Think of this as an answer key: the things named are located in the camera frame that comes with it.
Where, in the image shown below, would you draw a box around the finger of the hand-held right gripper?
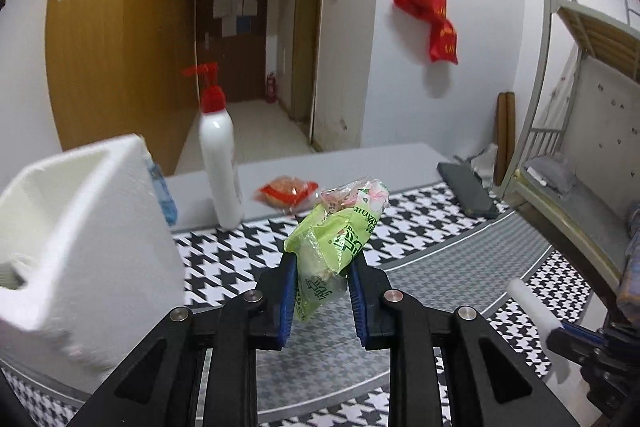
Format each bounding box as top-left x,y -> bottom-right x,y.
546,319 -> 608,360

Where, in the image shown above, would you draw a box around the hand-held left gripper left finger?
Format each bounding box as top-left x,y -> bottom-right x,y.
65,252 -> 299,427

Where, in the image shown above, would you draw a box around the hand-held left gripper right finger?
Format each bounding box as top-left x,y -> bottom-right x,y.
347,256 -> 583,427

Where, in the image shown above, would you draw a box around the green tissue packet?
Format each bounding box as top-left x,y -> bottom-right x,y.
284,177 -> 391,323

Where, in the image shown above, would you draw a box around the white foam box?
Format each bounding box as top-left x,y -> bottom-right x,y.
0,133 -> 186,370

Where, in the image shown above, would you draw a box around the houndstooth tablecloth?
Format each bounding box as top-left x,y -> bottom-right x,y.
0,181 -> 608,427

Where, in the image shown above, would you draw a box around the red snack packet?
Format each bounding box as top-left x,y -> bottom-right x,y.
252,175 -> 319,208

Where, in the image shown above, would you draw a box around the white pump bottle red cap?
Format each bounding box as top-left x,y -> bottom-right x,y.
181,62 -> 245,230

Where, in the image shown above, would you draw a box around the blue water bottle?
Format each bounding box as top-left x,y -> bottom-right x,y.
147,162 -> 178,228

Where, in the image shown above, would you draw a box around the black smartphone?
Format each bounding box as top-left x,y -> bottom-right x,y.
437,162 -> 500,219

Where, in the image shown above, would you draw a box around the grey pillow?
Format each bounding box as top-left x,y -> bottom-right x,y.
522,154 -> 578,195

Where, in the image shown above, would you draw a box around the leaning wooden boards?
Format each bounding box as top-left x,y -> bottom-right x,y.
492,92 -> 517,188

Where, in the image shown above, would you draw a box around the dark brown entrance door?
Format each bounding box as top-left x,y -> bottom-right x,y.
196,0 -> 271,104

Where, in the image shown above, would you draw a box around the blue and white paper notices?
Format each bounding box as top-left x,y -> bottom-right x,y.
221,18 -> 251,38

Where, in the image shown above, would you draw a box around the metal bunk bed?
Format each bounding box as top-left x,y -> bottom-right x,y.
500,0 -> 640,293

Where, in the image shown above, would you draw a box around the wooden wardrobe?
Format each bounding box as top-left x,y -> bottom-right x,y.
45,0 -> 201,175

